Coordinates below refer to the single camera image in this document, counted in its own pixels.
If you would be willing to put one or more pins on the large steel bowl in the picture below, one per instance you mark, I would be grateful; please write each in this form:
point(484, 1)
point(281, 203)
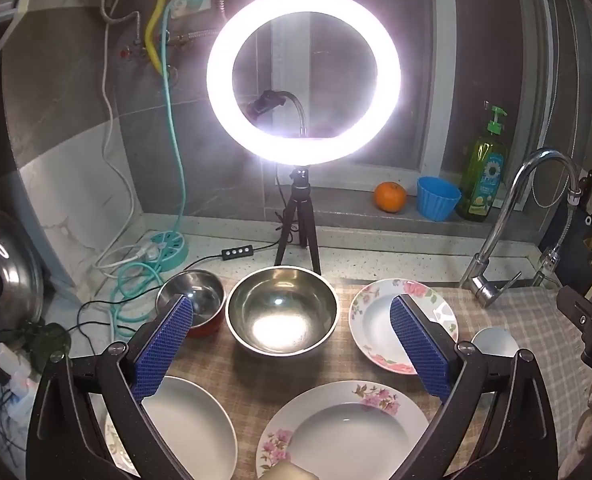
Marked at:
point(281, 315)

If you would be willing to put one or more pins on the dark green round object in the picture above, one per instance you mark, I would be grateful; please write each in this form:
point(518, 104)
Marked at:
point(50, 347)

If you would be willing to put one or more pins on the rose floral plate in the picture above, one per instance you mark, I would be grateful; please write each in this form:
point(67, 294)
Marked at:
point(376, 320)

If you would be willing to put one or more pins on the black wall rack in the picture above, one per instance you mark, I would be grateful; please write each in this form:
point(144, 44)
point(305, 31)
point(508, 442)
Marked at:
point(586, 240)

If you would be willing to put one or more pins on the orange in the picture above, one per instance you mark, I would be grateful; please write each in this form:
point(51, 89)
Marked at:
point(390, 197)

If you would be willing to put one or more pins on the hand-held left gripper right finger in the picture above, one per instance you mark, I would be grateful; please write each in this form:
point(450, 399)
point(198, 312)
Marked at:
point(421, 345)

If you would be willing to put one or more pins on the checked table cloth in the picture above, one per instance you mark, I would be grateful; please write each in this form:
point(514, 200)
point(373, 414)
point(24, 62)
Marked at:
point(276, 375)

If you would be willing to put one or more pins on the blue ribbed cup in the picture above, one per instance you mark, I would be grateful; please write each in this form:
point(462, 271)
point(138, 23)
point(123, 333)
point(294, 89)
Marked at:
point(438, 200)

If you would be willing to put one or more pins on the light blue ceramic bowl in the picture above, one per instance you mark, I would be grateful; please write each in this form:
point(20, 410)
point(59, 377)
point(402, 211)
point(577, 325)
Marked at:
point(496, 342)

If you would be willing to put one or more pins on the black gooseneck phone clamp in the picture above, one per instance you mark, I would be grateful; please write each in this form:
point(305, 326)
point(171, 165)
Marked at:
point(263, 102)

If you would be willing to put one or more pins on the teal round power strip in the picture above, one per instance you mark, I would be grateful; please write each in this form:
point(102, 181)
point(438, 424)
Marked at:
point(168, 250)

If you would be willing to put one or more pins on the plain white plate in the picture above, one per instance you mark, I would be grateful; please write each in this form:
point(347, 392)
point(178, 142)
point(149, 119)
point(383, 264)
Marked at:
point(195, 430)

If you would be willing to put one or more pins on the white power adapter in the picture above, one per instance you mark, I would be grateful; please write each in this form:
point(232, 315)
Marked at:
point(10, 370)

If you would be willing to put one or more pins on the small patterned plate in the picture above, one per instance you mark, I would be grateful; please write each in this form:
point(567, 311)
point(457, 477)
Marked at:
point(118, 452)

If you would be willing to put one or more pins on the chrome faucet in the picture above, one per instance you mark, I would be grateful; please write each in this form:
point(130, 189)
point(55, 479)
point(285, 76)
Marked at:
point(506, 210)

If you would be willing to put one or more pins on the green dish soap bottle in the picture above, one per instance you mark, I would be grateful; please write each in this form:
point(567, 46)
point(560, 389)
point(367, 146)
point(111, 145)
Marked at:
point(486, 175)

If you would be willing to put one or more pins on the red steel bowl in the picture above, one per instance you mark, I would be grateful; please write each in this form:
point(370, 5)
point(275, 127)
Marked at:
point(205, 290)

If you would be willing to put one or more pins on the pink blossom floral plate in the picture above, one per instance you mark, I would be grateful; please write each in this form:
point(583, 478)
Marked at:
point(351, 435)

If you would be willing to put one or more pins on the steel pot lid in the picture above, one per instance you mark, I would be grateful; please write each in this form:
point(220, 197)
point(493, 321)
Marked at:
point(10, 270)

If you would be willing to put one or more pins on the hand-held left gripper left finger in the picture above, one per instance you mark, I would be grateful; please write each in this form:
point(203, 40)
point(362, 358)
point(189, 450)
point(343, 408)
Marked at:
point(163, 345)

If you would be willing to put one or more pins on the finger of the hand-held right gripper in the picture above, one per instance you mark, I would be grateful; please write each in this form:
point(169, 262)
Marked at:
point(576, 305)

